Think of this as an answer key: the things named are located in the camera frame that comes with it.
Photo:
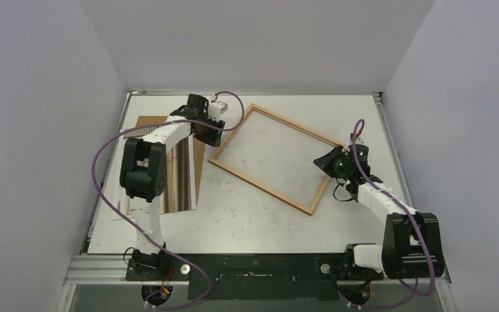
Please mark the wooden picture frame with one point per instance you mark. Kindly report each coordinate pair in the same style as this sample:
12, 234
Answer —
317, 194

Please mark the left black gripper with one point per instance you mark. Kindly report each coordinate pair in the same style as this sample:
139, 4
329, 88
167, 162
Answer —
213, 139

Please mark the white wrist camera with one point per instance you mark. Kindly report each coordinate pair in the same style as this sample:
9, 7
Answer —
216, 109
355, 141

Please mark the clear acrylic sheet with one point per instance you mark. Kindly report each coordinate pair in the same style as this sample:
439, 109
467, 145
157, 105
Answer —
278, 156

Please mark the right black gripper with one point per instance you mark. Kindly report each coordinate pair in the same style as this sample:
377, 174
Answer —
330, 162

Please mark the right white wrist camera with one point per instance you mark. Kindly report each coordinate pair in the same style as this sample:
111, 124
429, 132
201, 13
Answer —
355, 141

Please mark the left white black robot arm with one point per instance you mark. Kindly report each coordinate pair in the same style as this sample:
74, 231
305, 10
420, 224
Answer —
143, 173

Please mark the aluminium rail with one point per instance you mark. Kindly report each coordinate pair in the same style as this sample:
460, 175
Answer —
103, 269

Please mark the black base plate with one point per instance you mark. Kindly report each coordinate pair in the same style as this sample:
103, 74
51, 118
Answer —
252, 290

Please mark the photo print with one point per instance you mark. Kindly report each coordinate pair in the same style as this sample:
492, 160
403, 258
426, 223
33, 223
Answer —
180, 190

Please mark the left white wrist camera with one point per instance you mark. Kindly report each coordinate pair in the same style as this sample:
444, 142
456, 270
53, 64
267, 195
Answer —
216, 109

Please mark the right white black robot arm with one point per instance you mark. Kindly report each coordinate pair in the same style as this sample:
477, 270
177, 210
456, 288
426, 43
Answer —
411, 246

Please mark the brown backing board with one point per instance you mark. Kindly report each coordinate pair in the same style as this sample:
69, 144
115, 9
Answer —
198, 149

